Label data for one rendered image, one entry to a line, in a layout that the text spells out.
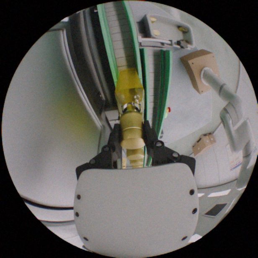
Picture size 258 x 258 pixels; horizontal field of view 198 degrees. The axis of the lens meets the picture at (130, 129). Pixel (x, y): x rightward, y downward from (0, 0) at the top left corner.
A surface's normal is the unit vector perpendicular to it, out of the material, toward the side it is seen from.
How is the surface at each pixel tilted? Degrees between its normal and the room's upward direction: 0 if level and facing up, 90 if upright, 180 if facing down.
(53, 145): 91
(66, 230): 90
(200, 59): 5
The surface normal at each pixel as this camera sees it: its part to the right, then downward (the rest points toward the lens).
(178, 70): 0.04, 0.80
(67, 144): 0.99, -0.12
